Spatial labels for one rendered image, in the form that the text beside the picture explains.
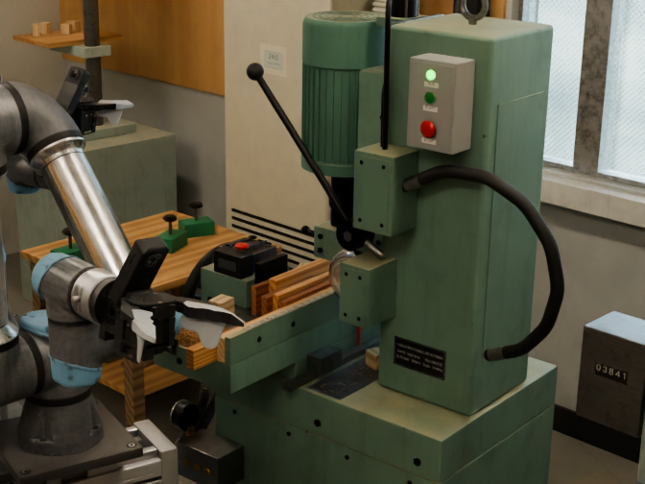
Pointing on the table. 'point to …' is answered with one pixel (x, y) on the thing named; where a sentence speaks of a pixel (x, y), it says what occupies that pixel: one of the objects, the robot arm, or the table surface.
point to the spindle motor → (336, 84)
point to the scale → (288, 310)
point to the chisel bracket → (325, 241)
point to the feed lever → (351, 240)
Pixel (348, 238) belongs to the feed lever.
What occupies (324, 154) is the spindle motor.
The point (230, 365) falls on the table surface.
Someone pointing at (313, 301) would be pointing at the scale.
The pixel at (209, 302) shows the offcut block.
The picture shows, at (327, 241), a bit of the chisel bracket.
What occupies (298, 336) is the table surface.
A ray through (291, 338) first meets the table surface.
